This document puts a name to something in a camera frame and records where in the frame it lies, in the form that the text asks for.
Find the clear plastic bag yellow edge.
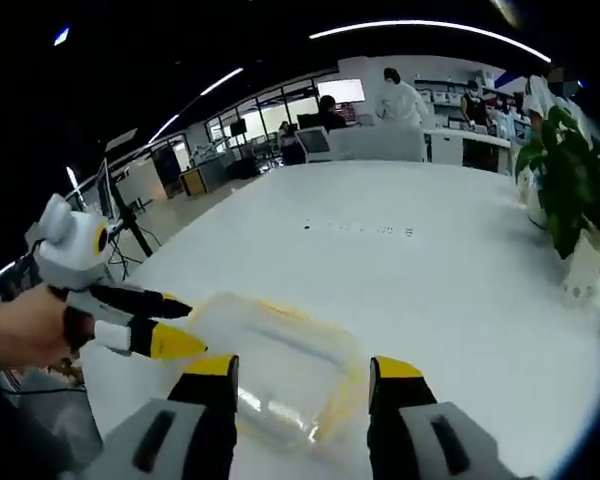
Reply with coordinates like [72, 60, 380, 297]
[186, 291, 372, 447]

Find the grey office chair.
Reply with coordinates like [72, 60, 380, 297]
[22, 387, 105, 480]

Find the person's left hand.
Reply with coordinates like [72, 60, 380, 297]
[0, 285, 96, 372]

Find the side desk with black legs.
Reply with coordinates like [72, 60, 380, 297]
[98, 158, 155, 266]

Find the wall screen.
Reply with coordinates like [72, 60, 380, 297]
[318, 78, 367, 104]

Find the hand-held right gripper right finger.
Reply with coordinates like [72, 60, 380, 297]
[367, 355, 521, 480]

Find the wooden cabinet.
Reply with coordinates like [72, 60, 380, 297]
[179, 168, 210, 198]

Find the white swivel chair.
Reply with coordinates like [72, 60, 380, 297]
[295, 126, 331, 164]

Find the small white plant pot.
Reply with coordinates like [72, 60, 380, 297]
[517, 165, 551, 227]

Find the long curved ceiling light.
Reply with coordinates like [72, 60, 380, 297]
[308, 19, 553, 65]

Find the green potted plant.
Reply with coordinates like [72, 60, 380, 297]
[514, 104, 600, 306]

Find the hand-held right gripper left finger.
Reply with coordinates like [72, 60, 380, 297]
[87, 353, 240, 480]

